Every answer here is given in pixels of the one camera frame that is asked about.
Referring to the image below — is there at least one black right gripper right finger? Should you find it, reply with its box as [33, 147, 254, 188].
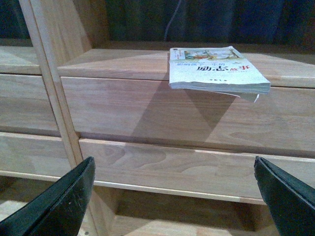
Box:
[254, 156, 315, 236]

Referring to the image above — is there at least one dark blue curtain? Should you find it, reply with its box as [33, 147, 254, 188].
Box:
[0, 0, 315, 48]

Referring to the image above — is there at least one light wooden bookshelf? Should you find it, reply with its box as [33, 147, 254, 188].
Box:
[0, 0, 315, 236]

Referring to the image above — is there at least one white paperback book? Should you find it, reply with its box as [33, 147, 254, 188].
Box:
[169, 46, 271, 102]

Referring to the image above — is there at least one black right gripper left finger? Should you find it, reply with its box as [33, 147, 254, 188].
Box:
[0, 157, 95, 236]

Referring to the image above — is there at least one thin grey hanging cable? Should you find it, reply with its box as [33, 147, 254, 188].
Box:
[163, 0, 184, 42]

